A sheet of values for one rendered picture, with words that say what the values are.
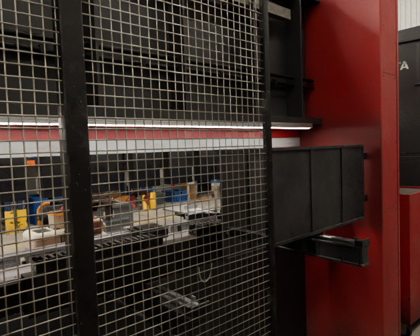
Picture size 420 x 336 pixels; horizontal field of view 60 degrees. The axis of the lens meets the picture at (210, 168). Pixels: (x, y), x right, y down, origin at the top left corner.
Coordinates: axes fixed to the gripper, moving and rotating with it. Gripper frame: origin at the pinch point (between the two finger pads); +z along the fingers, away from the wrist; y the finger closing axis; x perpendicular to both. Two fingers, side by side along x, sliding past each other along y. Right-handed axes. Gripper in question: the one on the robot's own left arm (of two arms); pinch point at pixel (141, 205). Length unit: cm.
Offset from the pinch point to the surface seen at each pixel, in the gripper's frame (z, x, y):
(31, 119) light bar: -10, -83, -87
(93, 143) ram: -11, -63, -57
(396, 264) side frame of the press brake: 90, -86, 107
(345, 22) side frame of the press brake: -54, -135, 89
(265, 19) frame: -11, -147, -32
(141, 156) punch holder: -5, -62, -33
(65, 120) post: 18, -128, -98
